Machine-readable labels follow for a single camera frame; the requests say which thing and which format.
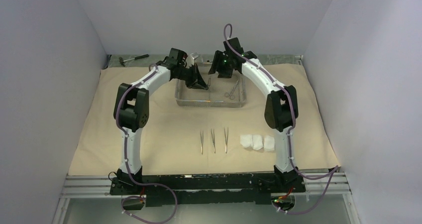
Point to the white gauze square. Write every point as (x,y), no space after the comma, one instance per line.
(269,143)

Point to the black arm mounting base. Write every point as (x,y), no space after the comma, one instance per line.
(159,190)

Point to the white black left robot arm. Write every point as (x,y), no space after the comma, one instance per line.
(131,110)

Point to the metal mesh instrument tray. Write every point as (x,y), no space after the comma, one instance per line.
(214,96)

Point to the beige wrapping cloth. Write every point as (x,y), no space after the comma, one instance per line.
(170,142)

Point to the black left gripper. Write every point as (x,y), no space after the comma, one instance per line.
(199,82)

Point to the black-handled claw hammer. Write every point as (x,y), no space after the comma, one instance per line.
(124,62)

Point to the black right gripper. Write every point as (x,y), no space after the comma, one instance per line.
(219,56)

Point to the white gauze pad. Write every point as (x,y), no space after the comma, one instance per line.
(257,142)
(246,140)

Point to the aluminium rail frame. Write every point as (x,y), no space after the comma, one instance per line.
(92,187)

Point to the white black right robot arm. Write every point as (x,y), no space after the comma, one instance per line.
(281,107)

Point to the silver forceps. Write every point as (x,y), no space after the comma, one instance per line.
(202,141)
(213,140)
(226,136)

